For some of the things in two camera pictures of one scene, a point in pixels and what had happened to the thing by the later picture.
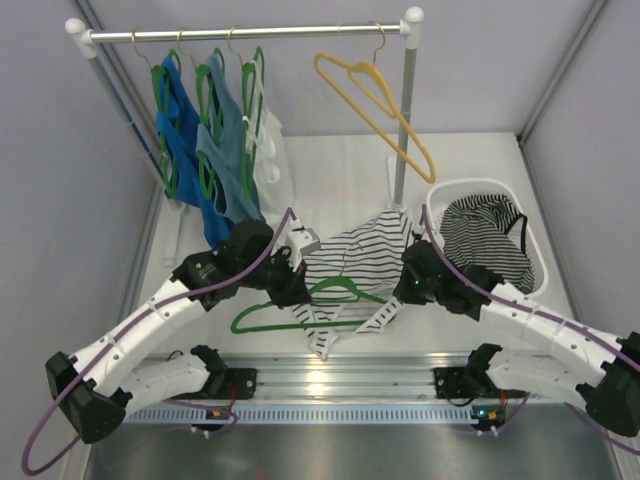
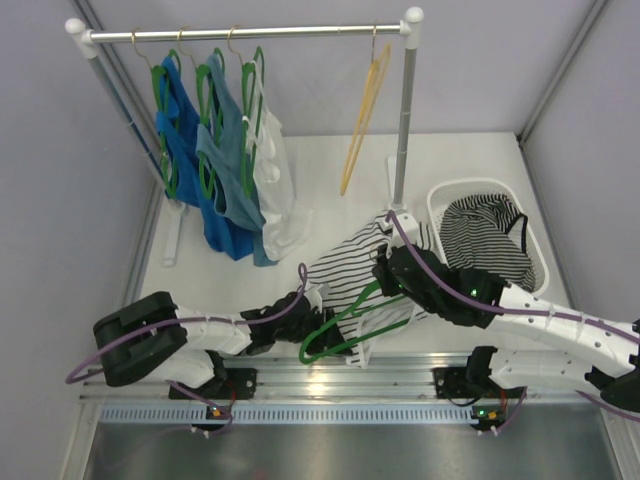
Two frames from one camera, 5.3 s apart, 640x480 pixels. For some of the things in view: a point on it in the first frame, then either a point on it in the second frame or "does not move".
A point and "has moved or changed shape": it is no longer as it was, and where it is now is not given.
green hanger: (314, 288) to (356, 341)
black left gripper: (292, 289) to (314, 323)
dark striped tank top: (487, 231) does not move
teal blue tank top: (223, 145) does not move
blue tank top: (187, 180) does not move
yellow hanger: (369, 83) to (378, 71)
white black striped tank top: (351, 278) has moved or changed shape
